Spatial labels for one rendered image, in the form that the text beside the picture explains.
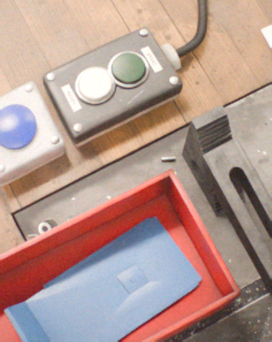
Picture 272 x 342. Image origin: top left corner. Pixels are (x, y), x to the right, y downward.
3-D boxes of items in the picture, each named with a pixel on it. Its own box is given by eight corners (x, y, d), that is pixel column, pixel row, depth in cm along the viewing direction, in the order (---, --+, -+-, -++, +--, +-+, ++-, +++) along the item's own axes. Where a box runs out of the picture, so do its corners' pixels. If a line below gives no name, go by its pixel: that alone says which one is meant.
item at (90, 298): (6, 314, 77) (3, 310, 74) (155, 217, 80) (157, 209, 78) (48, 395, 76) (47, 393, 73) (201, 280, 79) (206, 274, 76)
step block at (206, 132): (181, 154, 83) (190, 120, 74) (210, 139, 83) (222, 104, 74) (216, 217, 81) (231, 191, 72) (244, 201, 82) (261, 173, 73)
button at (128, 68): (105, 69, 83) (105, 61, 81) (134, 55, 83) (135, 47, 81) (121, 95, 82) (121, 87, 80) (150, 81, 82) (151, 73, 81)
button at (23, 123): (-13, 123, 81) (-16, 116, 79) (26, 103, 81) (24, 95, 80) (6, 162, 80) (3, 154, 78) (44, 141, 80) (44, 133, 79)
